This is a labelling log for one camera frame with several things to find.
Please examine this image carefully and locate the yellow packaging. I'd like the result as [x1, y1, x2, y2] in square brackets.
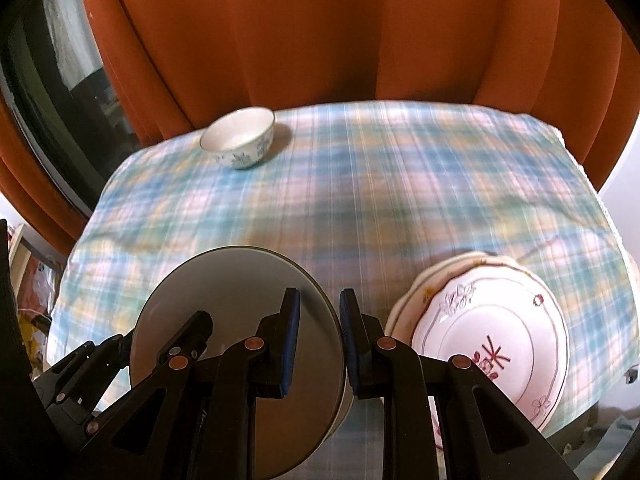
[20, 320, 51, 363]

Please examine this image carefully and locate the orange curtain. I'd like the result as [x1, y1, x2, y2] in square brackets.
[0, 0, 640, 256]

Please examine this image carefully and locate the plaid tablecloth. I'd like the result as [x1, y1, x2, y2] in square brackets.
[47, 100, 638, 480]

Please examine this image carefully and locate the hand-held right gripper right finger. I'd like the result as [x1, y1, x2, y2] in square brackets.
[339, 287, 578, 480]

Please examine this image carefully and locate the pink floral scalloped plate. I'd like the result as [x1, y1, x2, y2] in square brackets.
[410, 274, 571, 453]

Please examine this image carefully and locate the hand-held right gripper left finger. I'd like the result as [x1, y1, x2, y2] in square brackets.
[80, 287, 301, 480]

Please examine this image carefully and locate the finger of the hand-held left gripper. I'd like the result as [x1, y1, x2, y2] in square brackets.
[156, 310, 214, 367]
[75, 334, 134, 392]

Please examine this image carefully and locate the white blue floral bowl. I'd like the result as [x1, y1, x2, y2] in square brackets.
[129, 245, 347, 467]
[320, 385, 353, 441]
[200, 106, 277, 171]

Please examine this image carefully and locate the dark glass window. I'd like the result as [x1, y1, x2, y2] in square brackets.
[0, 0, 141, 221]

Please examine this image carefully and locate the orange plastic packaging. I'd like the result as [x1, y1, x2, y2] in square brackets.
[17, 255, 63, 321]

